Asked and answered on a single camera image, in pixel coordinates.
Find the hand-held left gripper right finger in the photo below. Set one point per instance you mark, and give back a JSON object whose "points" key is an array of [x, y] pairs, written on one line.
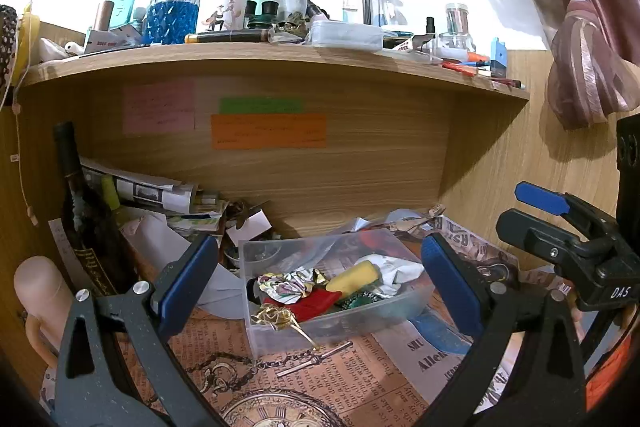
{"points": [[450, 284]]}

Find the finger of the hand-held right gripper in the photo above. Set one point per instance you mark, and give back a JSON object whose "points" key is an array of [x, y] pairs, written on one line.
{"points": [[530, 232], [540, 198]]}

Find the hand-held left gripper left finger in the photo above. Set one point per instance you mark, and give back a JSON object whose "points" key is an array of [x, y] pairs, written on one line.
{"points": [[187, 277]]}

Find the white cloth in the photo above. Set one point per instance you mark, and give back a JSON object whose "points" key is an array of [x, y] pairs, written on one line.
{"points": [[395, 272]]}

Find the yellow soft pouch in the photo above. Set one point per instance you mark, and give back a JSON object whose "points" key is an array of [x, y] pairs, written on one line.
{"points": [[355, 277]]}

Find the patterned fabric scrunchie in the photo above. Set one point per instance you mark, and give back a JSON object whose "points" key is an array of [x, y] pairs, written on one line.
{"points": [[292, 284]]}

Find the clear plastic box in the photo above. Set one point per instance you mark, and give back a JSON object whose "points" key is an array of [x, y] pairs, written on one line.
{"points": [[350, 322]]}

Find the red cloth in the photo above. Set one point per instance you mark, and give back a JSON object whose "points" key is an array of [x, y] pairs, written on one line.
{"points": [[310, 307]]}

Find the white paper sheet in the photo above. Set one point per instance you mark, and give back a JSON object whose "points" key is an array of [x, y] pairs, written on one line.
{"points": [[160, 242]]}

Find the stack of booklets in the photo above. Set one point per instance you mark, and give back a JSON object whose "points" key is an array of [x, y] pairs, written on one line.
{"points": [[200, 212]]}

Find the small grey dish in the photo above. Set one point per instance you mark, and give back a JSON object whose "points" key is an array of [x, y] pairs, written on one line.
{"points": [[255, 254]]}

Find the rolled newspaper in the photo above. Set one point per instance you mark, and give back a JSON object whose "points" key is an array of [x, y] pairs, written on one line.
{"points": [[145, 192]]}

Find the dark wine bottle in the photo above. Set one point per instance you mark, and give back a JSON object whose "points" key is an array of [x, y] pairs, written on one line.
{"points": [[87, 227]]}

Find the white paper receipt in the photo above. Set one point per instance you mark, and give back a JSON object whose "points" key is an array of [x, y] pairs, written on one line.
{"points": [[62, 247]]}

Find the vintage printed paper mat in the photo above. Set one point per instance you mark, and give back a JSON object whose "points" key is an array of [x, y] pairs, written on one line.
{"points": [[350, 387]]}

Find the blue pencil sharpener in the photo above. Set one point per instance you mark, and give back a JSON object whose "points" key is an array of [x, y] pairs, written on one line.
{"points": [[499, 57]]}

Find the orange marker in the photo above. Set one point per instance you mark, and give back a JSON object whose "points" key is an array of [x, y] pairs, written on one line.
{"points": [[477, 57]]}

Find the orange sticky note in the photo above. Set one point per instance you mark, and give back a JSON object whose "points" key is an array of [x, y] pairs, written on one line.
{"points": [[267, 131]]}

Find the pink sticky note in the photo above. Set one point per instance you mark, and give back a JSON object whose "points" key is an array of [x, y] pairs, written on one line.
{"points": [[157, 107]]}

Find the green sticky note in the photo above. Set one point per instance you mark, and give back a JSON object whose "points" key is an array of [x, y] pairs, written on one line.
{"points": [[260, 105]]}

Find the mauve striped curtain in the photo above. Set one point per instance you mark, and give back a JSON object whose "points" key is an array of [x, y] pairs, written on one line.
{"points": [[585, 17]]}

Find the small glass jar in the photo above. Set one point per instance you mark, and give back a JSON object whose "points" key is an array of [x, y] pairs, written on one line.
{"points": [[456, 29]]}

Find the wooden shelf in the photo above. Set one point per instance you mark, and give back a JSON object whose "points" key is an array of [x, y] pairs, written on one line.
{"points": [[280, 62]]}

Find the brown pen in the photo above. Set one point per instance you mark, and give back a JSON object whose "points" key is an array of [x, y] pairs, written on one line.
{"points": [[225, 36]]}

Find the white carton with red print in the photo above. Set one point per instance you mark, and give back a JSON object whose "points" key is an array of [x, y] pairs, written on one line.
{"points": [[112, 41]]}

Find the clear lidded plastic container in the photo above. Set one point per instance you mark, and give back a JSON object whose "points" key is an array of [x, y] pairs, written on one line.
{"points": [[345, 34]]}

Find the glass bottle with blue liquid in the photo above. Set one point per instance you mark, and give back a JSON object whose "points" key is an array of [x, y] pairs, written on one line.
{"points": [[170, 17]]}

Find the white plastic pipe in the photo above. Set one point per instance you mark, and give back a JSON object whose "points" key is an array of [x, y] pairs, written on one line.
{"points": [[60, 49]]}

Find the brown cosmetic tube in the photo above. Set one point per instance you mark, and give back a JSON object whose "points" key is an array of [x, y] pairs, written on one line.
{"points": [[102, 14]]}

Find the yellow band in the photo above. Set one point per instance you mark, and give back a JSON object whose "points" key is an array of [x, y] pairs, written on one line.
{"points": [[27, 42]]}

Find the patterned headband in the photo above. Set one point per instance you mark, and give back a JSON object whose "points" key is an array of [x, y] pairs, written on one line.
{"points": [[7, 42]]}

